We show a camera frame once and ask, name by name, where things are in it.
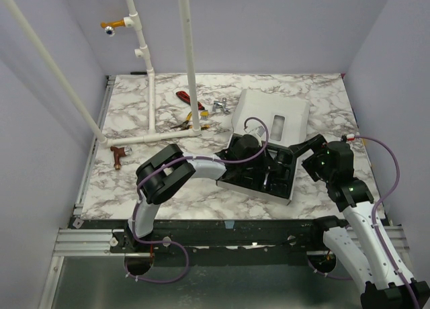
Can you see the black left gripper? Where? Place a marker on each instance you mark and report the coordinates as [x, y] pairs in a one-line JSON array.
[[265, 165]]

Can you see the red black utility knife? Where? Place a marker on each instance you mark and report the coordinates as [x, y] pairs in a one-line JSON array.
[[184, 97]]

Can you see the white hair clipper kit box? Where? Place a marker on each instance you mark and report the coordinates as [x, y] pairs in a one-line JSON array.
[[285, 121]]

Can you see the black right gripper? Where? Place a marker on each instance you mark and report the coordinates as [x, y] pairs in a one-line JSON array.
[[311, 144]]

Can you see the white PVC pipe frame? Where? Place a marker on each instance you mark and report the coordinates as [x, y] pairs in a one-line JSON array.
[[132, 21]]

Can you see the orange faucet on pipe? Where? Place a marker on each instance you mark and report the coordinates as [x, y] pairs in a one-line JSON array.
[[110, 27]]

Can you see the brown garden faucet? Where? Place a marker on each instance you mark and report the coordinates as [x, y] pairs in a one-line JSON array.
[[118, 154]]

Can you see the yellow wire brush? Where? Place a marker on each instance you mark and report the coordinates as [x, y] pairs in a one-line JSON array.
[[204, 115]]

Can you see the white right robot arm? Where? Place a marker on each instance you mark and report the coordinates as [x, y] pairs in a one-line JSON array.
[[381, 276]]

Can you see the chrome faucet fitting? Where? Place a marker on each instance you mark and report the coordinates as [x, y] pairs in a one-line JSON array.
[[220, 105]]

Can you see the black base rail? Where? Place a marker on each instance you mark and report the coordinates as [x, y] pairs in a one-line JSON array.
[[227, 243]]

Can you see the yellow handled pliers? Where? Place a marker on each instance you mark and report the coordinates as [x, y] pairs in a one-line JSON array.
[[186, 124]]

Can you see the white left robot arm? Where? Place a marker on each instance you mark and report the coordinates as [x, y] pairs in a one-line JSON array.
[[163, 175]]

